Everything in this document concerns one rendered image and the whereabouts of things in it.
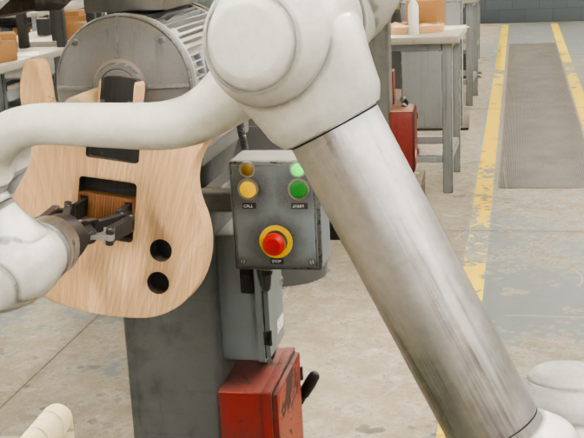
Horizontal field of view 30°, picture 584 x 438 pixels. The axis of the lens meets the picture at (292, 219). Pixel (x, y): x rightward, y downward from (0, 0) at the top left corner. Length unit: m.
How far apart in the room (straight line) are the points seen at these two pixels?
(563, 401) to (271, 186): 0.77
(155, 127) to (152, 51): 0.59
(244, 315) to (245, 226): 0.32
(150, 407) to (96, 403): 1.47
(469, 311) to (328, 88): 0.27
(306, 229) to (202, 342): 0.42
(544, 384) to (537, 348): 2.74
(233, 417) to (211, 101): 1.04
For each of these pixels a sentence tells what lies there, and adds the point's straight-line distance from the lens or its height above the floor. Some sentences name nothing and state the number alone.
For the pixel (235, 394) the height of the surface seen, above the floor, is 0.61.
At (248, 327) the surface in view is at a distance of 2.21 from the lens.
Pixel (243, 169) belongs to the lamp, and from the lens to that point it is 1.90.
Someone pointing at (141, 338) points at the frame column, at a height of 0.72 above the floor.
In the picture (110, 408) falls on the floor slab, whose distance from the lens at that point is 3.72.
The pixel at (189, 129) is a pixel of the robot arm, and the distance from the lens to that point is 1.34.
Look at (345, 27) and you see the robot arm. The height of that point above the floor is 1.41.
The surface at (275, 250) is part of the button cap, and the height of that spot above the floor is 0.97.
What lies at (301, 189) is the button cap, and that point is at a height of 1.07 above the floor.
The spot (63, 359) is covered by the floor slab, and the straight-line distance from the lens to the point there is 4.18.
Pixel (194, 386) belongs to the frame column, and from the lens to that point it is 2.26.
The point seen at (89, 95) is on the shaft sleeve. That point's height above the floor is 1.26.
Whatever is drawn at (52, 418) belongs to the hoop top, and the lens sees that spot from 1.12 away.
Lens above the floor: 1.50
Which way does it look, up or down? 15 degrees down
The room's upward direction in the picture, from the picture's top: 3 degrees counter-clockwise
